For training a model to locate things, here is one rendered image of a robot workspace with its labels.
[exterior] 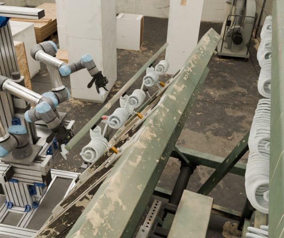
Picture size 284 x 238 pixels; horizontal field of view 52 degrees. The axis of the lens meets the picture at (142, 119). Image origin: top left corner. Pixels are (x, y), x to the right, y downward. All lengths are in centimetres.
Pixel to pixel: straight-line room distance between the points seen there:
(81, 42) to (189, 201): 387
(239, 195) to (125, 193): 284
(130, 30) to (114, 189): 645
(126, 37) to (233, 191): 473
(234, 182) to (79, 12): 306
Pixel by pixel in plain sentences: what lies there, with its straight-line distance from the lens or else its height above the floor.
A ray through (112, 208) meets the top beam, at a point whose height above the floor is 189.
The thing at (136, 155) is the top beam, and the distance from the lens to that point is 93.
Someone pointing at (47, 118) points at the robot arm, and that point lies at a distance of 174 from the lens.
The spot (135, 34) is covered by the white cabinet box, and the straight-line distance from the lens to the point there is 715.
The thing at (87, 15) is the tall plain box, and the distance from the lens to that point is 445.
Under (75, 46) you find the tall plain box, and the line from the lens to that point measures 465.
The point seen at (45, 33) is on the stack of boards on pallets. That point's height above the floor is 24.
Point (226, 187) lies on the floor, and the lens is 364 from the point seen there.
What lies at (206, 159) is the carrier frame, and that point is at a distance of 270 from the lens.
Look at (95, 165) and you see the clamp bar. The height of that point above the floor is 110.
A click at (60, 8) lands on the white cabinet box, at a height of 106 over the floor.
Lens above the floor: 250
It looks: 33 degrees down
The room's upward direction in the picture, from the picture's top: 3 degrees clockwise
